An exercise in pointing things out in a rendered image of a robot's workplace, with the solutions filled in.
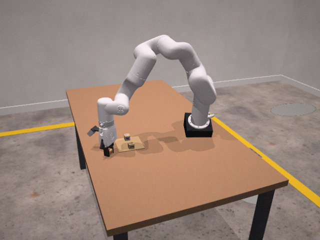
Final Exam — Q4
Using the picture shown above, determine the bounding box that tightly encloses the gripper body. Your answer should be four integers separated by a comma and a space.
99, 123, 117, 147

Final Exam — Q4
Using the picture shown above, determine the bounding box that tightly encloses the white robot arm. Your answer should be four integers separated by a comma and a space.
97, 35, 217, 129

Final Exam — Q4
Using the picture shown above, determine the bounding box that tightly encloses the tan flat mat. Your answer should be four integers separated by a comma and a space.
115, 136, 145, 153

